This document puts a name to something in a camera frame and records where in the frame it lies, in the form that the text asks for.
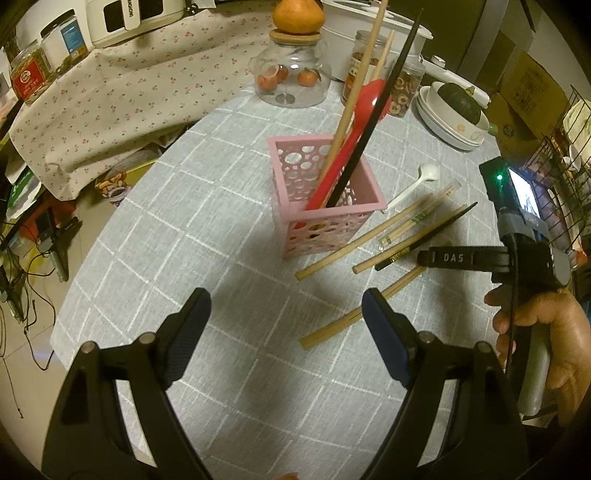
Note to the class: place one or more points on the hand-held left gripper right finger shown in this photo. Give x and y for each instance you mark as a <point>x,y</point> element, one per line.
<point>385,339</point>

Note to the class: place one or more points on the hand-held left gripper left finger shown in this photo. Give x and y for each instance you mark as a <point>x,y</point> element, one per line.
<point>184,341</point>

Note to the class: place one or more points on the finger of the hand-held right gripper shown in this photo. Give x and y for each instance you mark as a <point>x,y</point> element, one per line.
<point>461,257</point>

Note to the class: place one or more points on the black chopstick gold band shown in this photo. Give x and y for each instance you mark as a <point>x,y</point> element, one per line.
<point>438,226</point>

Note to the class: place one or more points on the wooden chopstick clear tip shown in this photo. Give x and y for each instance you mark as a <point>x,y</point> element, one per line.
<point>443,194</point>

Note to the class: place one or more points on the wooden chopstick green print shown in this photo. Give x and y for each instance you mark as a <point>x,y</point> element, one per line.
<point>369,260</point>

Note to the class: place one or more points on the white plastic spoon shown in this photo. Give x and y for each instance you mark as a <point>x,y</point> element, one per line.
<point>429,173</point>

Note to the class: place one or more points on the pink perforated utensil holder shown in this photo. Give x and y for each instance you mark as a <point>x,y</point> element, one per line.
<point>323,230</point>

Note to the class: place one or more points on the red plastic spoon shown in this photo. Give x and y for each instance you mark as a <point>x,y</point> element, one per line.
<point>364,106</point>

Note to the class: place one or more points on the person's right hand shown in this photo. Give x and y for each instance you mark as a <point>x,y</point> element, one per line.
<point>570,332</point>

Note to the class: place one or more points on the grey checked tablecloth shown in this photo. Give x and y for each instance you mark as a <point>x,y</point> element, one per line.
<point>231,286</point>

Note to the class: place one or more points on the white plate stack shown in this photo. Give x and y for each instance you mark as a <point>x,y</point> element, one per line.
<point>431,123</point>

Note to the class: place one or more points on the green pumpkin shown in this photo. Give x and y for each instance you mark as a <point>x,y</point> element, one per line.
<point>459,104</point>

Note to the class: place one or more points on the cardboard box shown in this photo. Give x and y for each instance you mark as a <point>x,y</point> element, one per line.
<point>531,92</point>

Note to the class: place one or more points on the yellow printed tin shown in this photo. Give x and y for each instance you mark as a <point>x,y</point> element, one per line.
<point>115,184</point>

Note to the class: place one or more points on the jar of dried rings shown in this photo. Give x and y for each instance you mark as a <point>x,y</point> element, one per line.
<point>406,92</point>

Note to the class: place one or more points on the tall jar red label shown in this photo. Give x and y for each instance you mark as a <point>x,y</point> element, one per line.
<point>358,69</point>

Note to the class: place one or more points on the small orange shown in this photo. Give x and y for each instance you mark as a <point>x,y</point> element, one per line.
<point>307,77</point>
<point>267,79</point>

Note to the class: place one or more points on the glass jar with cork lid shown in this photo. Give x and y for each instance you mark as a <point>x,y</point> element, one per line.
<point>291,92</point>

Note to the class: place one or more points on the floral tablecloth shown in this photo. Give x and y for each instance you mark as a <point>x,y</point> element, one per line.
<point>92,106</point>

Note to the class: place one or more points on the large orange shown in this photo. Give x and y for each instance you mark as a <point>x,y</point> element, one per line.
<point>298,16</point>

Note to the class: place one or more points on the glass jar red label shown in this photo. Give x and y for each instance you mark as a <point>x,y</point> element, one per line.
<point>30,76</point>

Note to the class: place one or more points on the clear container blue label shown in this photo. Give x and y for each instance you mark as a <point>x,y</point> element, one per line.
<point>64,39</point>

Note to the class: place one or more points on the white air fryer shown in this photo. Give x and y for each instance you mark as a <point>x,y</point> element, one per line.
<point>134,16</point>

